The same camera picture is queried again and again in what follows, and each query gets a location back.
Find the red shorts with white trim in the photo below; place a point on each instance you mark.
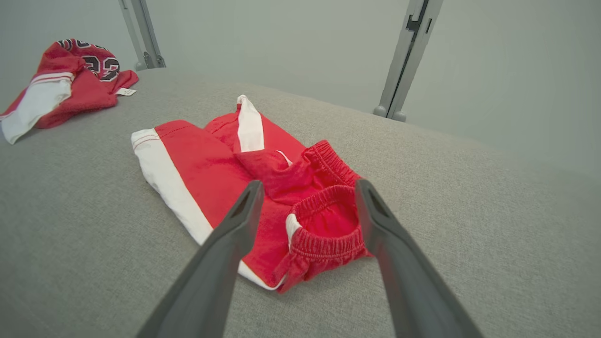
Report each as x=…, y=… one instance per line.
x=206, y=169

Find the red and white jersey shirt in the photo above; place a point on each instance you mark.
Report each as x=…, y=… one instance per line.
x=84, y=94

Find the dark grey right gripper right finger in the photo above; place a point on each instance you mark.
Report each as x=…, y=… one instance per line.
x=413, y=291

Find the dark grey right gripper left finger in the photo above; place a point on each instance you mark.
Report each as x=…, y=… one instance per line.
x=206, y=291

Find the grey metal frame post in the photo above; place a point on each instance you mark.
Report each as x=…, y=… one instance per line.
x=406, y=61
x=148, y=37

